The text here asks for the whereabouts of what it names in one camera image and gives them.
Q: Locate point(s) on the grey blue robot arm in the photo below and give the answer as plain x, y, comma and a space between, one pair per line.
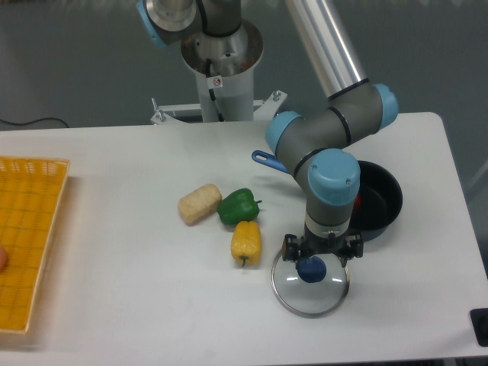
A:
356, 109

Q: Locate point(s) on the beige bread loaf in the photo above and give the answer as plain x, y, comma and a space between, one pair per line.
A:
199, 204

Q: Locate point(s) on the black device at table edge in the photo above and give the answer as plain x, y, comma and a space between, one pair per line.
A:
479, 319

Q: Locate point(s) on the yellow woven basket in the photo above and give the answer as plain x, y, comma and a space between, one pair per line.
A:
31, 192

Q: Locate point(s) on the green bell pepper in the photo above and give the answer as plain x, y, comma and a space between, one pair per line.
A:
238, 206

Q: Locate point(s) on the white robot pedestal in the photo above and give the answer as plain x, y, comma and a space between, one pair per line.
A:
223, 68

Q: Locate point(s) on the yellow bell pepper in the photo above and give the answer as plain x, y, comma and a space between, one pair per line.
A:
246, 243

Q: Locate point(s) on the glass pot lid blue knob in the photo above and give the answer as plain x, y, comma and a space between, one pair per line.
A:
312, 287

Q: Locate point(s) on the dark blue saucepan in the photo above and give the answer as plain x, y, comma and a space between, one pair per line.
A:
377, 206

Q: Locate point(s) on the red bell pepper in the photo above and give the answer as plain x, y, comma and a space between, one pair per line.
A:
357, 203

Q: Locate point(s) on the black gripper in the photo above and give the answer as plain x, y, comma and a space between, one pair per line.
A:
295, 248

